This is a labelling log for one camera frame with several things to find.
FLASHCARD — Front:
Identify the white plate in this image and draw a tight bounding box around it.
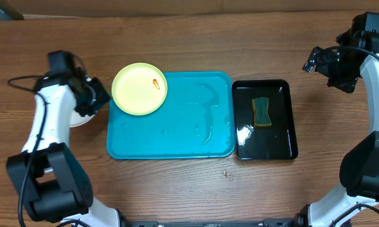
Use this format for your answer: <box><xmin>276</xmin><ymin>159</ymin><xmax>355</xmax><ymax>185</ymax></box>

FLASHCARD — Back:
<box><xmin>68</xmin><ymin>75</ymin><xmax>97</xmax><ymax>128</ymax></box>

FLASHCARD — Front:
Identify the yellow-green plate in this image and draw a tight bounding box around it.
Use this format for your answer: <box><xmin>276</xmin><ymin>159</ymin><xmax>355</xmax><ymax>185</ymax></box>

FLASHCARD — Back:
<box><xmin>112</xmin><ymin>62</ymin><xmax>168</xmax><ymax>116</ymax></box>

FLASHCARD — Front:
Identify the yellow green scrub sponge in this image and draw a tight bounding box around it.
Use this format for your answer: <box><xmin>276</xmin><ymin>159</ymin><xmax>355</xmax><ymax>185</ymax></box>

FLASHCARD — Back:
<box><xmin>252</xmin><ymin>97</ymin><xmax>272</xmax><ymax>127</ymax></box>

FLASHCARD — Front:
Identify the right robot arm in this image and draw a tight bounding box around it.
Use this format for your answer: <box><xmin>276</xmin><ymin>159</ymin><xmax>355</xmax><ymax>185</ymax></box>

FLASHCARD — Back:
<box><xmin>286</xmin><ymin>12</ymin><xmax>379</xmax><ymax>227</ymax></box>

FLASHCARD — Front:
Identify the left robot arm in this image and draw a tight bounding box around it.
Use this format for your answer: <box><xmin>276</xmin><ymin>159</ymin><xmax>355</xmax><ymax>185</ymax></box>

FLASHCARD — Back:
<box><xmin>6</xmin><ymin>50</ymin><xmax>128</xmax><ymax>226</ymax></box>

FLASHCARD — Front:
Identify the black water tray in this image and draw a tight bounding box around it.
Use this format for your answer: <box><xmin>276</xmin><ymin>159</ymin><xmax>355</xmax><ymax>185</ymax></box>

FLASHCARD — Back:
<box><xmin>232</xmin><ymin>79</ymin><xmax>298</xmax><ymax>161</ymax></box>

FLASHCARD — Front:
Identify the teal plastic tray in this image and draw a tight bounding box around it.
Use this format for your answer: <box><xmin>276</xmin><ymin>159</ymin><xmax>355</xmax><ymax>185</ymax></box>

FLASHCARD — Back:
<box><xmin>107</xmin><ymin>71</ymin><xmax>235</xmax><ymax>160</ymax></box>

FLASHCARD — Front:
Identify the dark object top left corner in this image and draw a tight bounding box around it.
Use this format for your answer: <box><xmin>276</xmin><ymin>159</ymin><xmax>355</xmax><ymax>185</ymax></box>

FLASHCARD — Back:
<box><xmin>0</xmin><ymin>0</ymin><xmax>24</xmax><ymax>20</ymax></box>

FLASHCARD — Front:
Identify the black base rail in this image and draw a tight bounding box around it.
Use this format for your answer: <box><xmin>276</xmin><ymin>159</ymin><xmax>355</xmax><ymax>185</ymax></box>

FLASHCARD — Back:
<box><xmin>119</xmin><ymin>218</ymin><xmax>353</xmax><ymax>227</ymax></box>

